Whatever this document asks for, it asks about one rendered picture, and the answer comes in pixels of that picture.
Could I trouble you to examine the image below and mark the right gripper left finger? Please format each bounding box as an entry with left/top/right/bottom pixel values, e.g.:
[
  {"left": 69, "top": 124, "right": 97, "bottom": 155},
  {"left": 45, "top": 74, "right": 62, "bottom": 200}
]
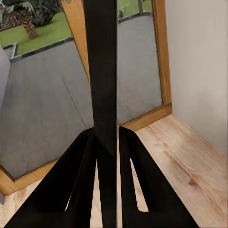
[{"left": 4, "top": 127, "right": 97, "bottom": 228}]

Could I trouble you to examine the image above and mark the poster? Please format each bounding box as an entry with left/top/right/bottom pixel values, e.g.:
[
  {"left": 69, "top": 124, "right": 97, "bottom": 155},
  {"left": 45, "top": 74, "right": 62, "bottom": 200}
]
[{"left": 82, "top": 0, "right": 119, "bottom": 228}]

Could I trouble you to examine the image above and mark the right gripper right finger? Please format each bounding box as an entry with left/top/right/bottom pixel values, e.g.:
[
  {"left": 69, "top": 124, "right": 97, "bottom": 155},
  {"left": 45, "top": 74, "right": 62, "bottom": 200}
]
[{"left": 118, "top": 126, "right": 199, "bottom": 228}]

